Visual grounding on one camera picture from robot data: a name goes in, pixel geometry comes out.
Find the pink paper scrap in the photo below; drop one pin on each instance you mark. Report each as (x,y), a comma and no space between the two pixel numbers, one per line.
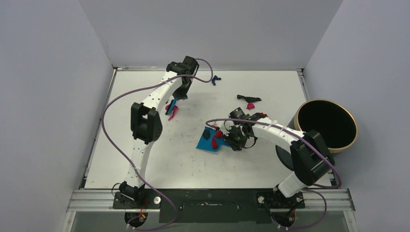
(171,112)

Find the blue plastic dustpan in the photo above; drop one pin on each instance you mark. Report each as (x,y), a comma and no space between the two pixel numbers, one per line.
(211,140)

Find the small black paper scrap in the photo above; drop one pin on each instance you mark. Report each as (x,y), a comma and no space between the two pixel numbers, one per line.
(206,134)

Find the far dark blue scrap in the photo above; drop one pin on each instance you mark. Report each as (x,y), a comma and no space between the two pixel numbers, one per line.
(215,79)

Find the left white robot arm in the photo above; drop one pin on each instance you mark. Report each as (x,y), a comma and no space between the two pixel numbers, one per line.
(146,125)

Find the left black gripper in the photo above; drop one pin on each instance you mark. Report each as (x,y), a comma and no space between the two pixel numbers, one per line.
(181,94)

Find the black gold-rimmed waste bin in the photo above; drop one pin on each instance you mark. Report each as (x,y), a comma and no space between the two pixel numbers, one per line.
(335,124)

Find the black paper scrap right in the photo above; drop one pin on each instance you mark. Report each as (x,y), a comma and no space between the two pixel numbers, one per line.
(249,99)

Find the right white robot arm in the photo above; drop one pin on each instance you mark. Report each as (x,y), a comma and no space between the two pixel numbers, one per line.
(308,153)

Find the blue hand brush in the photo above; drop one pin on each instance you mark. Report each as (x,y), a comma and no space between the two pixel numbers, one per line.
(173,102)

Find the small pink scrap right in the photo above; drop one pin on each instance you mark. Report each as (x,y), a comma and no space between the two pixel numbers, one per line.
(250,106)

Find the red paper scrap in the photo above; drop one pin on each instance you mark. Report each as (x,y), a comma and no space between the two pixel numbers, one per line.
(218,134)

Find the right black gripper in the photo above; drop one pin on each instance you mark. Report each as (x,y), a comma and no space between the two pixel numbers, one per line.
(230,137)

